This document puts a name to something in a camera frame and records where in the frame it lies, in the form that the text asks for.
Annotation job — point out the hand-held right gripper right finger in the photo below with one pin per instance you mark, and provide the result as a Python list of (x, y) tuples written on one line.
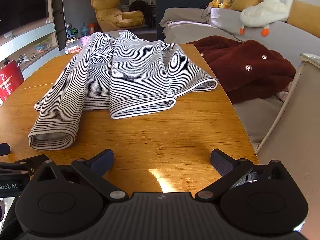
[(222, 163)]

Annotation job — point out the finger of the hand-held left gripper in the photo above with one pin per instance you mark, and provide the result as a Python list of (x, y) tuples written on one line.
[(4, 149)]

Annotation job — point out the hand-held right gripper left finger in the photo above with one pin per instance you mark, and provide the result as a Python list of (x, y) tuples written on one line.
[(101, 163)]

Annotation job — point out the black white striped garment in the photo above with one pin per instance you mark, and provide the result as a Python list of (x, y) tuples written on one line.
[(130, 80)]

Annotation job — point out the red mini fridge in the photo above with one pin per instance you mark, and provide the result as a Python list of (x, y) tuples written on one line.
[(10, 82)]

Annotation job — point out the pink patterned cloth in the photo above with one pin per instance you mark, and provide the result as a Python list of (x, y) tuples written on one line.
[(285, 92)]

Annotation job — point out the clear storage box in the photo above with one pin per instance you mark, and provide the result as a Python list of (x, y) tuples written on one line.
[(43, 45)]

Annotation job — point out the white wooden television cabinet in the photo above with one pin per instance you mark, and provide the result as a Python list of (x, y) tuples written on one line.
[(30, 38)]

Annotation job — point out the small white device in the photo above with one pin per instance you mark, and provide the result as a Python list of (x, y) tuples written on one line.
[(8, 35)]

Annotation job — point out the glass jar with red label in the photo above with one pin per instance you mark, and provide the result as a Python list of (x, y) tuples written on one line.
[(73, 45)]

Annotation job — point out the watermelon pattern ball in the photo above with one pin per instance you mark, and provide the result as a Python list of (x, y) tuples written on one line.
[(74, 32)]

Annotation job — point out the blue water bottle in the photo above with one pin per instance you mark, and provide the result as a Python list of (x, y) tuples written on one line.
[(84, 30)]

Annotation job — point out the orange box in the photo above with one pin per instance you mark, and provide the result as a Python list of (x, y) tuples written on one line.
[(91, 28)]

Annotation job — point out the silver ball figure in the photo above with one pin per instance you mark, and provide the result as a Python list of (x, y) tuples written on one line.
[(69, 28)]

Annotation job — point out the black television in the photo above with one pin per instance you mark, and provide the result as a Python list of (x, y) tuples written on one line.
[(20, 2)]

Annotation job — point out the grey sofa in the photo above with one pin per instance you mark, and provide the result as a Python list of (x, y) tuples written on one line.
[(287, 30)]

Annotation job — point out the yellow armchair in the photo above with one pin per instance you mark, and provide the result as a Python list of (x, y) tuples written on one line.
[(110, 12)]

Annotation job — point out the grey blanket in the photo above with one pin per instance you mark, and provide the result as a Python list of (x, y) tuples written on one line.
[(182, 16)]

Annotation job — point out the black chair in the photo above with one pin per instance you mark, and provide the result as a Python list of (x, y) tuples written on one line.
[(140, 10)]

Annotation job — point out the white goose plush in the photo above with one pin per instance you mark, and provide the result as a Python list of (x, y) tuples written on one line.
[(265, 10)]

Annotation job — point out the yellow plush toy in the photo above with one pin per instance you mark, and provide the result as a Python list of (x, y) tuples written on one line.
[(216, 3)]

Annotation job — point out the large yellow cushion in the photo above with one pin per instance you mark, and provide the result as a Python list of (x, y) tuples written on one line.
[(303, 17)]

